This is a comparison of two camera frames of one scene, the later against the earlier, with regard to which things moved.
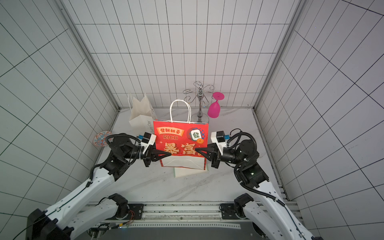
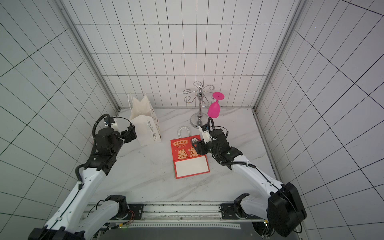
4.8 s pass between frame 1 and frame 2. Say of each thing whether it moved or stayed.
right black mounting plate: stayed
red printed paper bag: moved
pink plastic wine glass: stayed
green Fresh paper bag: moved
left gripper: moved
